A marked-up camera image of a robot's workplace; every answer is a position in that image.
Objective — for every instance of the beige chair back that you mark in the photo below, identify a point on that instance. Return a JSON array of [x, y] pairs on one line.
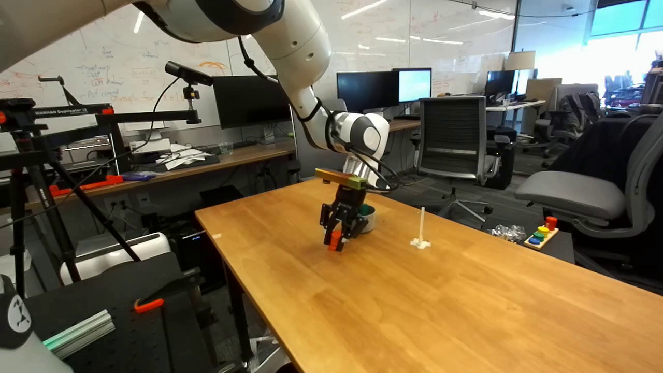
[[543, 89]]

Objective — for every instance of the red clamp bar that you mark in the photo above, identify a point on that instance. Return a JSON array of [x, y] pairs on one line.
[[90, 185]]

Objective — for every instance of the beige lamp shade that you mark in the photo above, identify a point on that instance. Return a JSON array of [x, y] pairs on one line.
[[519, 61]]

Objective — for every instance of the black boom bar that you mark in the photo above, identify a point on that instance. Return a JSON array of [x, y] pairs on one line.
[[137, 117]]

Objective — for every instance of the grey office chair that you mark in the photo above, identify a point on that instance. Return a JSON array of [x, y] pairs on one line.
[[300, 158], [571, 194]]

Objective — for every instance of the black side stool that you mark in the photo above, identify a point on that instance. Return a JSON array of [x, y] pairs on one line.
[[511, 246]]

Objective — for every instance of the long wooden desk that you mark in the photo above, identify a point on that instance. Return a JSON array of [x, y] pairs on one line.
[[240, 156]]

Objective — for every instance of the black mesh office chair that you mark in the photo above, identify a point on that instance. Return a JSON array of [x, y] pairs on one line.
[[452, 135]]

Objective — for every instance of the wide black monitor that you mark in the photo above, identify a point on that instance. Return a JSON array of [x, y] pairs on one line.
[[240, 104]]

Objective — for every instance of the clear plastic bag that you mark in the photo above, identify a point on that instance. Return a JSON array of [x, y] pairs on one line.
[[511, 233]]

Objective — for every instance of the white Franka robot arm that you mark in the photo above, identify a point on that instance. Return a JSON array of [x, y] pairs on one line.
[[291, 41]]

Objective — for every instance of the white peg stand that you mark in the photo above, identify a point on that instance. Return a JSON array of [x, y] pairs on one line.
[[420, 243]]

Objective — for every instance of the black cart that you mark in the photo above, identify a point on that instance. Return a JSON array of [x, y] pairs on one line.
[[104, 291]]

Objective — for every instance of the lit computer monitor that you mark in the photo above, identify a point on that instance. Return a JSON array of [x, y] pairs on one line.
[[415, 85]]

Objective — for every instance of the small wooden desk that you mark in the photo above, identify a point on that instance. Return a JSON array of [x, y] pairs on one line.
[[515, 106]]

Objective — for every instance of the black computer monitor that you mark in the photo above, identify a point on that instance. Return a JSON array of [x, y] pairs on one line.
[[366, 92], [498, 84]]

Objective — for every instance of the white rounded box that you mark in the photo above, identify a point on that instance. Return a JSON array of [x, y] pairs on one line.
[[116, 255]]

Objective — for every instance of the silver green tube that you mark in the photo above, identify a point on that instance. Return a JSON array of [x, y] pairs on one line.
[[84, 332]]

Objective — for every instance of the black table leg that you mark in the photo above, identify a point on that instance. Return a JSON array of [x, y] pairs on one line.
[[238, 318]]

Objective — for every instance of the black stereo camera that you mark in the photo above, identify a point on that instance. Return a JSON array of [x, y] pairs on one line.
[[187, 70]]

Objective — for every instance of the black computer tower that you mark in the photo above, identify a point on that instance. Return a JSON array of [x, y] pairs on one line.
[[200, 255]]

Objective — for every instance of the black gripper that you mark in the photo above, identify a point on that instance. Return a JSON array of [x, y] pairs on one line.
[[348, 201]]

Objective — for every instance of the colourful shape sorter toy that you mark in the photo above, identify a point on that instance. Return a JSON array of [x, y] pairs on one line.
[[542, 236]]

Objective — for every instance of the black tripod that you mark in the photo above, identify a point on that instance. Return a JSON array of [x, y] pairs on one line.
[[31, 178]]

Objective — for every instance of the white papers pile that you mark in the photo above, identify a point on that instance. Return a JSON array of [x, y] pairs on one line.
[[179, 158]]

